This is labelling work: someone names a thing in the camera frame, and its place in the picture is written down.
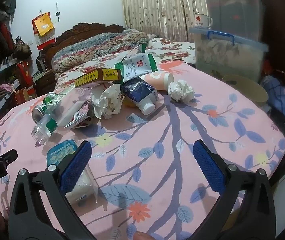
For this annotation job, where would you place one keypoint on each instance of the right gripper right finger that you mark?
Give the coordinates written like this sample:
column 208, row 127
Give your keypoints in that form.
column 256, row 214

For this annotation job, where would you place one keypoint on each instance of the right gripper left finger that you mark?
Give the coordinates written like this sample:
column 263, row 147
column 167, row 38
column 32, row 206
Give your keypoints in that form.
column 28, row 218

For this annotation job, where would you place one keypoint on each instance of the blue white snack bag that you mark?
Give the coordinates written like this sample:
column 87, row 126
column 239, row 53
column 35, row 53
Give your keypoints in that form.
column 76, row 180

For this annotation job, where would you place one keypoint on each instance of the clear plastic bottle green label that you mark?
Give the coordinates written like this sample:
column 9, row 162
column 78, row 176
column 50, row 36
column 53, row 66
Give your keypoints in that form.
column 57, row 115

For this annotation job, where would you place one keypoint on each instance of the green aluminium can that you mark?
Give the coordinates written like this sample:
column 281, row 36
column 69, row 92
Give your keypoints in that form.
column 39, row 110

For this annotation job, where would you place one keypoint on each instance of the silver chicken snack pouch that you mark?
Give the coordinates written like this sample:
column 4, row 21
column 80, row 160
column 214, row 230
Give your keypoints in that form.
column 83, row 117

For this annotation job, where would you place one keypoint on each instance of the white paper wrapper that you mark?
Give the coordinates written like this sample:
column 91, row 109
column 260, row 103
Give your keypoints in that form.
column 107, row 100

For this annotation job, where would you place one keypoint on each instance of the white tissue ball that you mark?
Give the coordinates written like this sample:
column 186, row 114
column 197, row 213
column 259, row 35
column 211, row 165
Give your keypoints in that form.
column 180, row 91

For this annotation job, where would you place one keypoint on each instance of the yellow long carton box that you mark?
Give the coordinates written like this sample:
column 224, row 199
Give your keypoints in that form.
column 99, row 75

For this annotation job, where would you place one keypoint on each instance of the dark blue carton box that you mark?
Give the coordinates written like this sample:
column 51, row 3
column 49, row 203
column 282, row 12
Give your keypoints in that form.
column 141, row 93

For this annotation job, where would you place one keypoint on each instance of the pink paper cup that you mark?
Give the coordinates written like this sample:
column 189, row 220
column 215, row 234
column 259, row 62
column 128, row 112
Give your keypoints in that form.
column 159, row 80

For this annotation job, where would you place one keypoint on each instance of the green white tube package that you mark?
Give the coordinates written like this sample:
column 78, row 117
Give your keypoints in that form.
column 136, row 66

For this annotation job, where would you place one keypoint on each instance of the beige round trash bin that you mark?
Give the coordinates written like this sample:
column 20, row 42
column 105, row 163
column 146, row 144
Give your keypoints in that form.
column 247, row 87

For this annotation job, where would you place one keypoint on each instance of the person right hand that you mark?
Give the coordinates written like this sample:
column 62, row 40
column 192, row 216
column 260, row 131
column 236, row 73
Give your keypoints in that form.
column 142, row 236

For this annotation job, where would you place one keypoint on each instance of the pink printed bed sheet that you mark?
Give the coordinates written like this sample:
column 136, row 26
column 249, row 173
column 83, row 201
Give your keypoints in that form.
column 147, row 176

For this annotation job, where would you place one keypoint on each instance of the carved wooden headboard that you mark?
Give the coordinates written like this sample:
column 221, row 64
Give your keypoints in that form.
column 78, row 33

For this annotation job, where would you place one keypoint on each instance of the pile of blue clothes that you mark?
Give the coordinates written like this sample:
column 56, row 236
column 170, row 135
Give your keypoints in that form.
column 276, row 93

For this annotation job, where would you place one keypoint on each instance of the folded patterned quilt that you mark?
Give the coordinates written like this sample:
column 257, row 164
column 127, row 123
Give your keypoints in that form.
column 94, row 47

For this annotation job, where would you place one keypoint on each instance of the floral white red blanket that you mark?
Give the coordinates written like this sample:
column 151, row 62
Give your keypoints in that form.
column 167, row 54

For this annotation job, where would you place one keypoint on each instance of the white enamel mug red star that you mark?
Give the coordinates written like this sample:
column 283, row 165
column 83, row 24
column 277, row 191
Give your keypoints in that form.
column 202, row 21

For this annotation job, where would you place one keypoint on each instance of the middle storage box teal lid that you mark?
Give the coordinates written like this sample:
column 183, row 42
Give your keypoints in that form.
column 242, row 18

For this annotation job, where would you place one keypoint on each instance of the beige leaf pattern curtain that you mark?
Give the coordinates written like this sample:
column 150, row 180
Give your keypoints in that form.
column 170, row 19

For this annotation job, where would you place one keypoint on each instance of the red yellow wall calendar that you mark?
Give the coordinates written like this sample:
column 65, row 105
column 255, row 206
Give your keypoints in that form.
column 44, row 31

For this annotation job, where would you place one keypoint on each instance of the clear storage box blue handle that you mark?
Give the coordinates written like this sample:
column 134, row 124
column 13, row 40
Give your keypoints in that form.
column 219, row 54

